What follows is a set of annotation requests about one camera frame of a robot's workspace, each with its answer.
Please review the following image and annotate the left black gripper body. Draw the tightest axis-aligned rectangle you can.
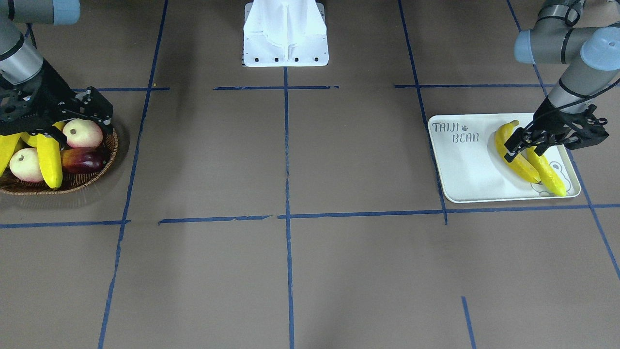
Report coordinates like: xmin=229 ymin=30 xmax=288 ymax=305
xmin=533 ymin=97 xmax=609 ymax=150

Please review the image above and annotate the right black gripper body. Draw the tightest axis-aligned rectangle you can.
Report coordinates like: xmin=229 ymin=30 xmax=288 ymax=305
xmin=0 ymin=61 xmax=78 ymax=136

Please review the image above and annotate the bright yellow banana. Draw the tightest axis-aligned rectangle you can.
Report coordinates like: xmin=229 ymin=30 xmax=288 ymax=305
xmin=526 ymin=147 xmax=568 ymax=197

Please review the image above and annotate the yellow banana brown tip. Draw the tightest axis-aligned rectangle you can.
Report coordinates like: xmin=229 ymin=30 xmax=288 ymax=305
xmin=0 ymin=133 xmax=23 ymax=176

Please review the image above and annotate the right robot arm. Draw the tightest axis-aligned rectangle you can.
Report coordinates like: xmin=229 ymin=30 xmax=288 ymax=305
xmin=0 ymin=0 xmax=113 ymax=146

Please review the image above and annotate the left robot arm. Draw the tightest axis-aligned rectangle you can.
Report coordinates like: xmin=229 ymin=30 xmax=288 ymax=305
xmin=500 ymin=0 xmax=620 ymax=162

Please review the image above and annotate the brown wicker basket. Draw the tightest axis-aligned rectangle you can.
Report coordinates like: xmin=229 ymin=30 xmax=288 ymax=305
xmin=0 ymin=129 xmax=118 ymax=196

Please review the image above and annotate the yellow banana with grey tip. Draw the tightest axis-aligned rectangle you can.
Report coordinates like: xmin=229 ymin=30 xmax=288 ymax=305
xmin=37 ymin=134 xmax=63 ymax=190

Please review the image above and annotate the yellow green starfruit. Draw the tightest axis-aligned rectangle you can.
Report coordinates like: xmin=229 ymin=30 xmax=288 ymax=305
xmin=20 ymin=132 xmax=38 ymax=148

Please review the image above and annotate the dark red mango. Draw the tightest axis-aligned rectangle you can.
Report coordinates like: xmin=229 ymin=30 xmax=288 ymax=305
xmin=60 ymin=147 xmax=106 ymax=174

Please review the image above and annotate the white bear tray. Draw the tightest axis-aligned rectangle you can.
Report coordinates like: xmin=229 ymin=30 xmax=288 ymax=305
xmin=428 ymin=113 xmax=557 ymax=203

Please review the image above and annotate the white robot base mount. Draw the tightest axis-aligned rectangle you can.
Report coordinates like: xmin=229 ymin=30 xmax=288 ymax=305
xmin=242 ymin=0 xmax=329 ymax=67

